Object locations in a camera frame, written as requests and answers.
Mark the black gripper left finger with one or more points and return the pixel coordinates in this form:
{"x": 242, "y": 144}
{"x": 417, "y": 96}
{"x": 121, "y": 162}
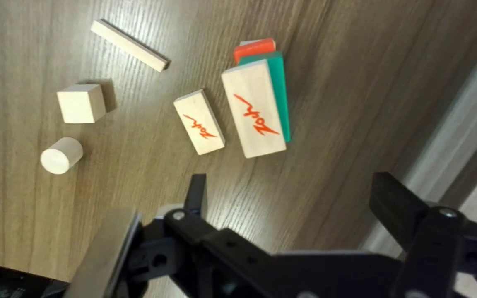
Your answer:
{"x": 197, "y": 192}

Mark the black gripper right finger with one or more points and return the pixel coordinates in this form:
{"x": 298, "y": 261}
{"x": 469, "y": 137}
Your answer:
{"x": 397, "y": 203}

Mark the small rectangular wooden block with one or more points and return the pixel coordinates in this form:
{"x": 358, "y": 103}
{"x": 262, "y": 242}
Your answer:
{"x": 199, "y": 122}

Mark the large rectangular wooden block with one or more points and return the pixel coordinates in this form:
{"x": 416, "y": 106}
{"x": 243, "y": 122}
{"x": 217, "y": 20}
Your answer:
{"x": 253, "y": 114}

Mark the green toy block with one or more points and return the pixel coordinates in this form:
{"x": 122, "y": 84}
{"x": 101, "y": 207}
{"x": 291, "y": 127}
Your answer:
{"x": 280, "y": 93}

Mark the wooden cylinder block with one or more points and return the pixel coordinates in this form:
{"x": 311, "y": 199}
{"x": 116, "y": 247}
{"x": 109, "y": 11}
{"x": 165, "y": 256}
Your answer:
{"x": 61, "y": 155}

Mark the wooden cube block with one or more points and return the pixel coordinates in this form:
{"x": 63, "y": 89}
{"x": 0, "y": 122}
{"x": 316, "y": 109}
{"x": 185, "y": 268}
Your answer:
{"x": 81, "y": 103}

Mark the orange toy block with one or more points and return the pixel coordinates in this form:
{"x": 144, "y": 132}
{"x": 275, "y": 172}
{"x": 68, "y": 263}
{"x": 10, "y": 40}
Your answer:
{"x": 255, "y": 48}

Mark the thin wooden stick block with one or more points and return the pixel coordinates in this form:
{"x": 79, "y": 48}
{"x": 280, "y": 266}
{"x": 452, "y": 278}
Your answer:
{"x": 129, "y": 43}

